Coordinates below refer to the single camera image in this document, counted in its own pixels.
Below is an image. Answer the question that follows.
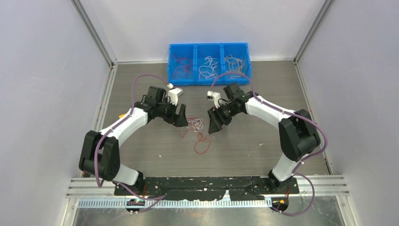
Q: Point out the aluminium front rail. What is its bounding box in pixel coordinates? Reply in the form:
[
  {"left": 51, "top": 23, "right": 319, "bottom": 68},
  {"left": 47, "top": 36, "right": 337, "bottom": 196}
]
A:
[{"left": 66, "top": 175, "right": 350, "bottom": 210}]

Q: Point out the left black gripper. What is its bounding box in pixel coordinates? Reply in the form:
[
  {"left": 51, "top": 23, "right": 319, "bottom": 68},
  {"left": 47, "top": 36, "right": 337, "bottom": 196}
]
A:
[{"left": 156, "top": 98, "right": 188, "bottom": 127}]

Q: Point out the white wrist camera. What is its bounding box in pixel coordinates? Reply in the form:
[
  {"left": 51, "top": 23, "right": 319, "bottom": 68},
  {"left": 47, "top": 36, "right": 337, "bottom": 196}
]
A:
[
  {"left": 207, "top": 91, "right": 221, "bottom": 108},
  {"left": 167, "top": 83, "right": 184, "bottom": 106}
]

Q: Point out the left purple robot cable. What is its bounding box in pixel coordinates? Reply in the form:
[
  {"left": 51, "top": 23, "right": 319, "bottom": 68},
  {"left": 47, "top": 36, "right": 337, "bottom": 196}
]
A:
[{"left": 93, "top": 73, "right": 172, "bottom": 214}]

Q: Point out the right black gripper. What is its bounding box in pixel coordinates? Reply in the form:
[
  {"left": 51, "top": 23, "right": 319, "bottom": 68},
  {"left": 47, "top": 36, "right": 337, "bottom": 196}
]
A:
[{"left": 208, "top": 101, "right": 241, "bottom": 134}]

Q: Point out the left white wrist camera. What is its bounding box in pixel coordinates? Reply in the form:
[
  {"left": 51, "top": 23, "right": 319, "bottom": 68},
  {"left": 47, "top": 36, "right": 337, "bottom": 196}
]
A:
[{"left": 167, "top": 83, "right": 184, "bottom": 106}]

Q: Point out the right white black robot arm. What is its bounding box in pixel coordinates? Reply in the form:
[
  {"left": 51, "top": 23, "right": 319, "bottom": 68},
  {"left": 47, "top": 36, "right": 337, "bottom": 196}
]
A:
[{"left": 207, "top": 83, "right": 321, "bottom": 193}]

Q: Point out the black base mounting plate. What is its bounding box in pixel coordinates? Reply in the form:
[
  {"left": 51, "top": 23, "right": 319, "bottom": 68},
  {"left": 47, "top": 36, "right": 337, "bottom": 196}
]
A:
[{"left": 114, "top": 176, "right": 299, "bottom": 201}]

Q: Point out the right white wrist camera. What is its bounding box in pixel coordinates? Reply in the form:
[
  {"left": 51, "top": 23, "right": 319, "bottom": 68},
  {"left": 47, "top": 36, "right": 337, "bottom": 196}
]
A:
[{"left": 207, "top": 91, "right": 221, "bottom": 108}]

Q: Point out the blue three-compartment plastic bin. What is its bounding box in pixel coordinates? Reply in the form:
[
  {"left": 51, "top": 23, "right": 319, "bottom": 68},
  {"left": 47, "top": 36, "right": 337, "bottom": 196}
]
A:
[{"left": 167, "top": 42, "right": 252, "bottom": 86}]

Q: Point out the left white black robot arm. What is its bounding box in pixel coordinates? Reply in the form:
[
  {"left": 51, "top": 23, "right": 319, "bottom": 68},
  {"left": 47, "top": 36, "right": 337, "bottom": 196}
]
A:
[{"left": 79, "top": 86, "right": 188, "bottom": 195}]

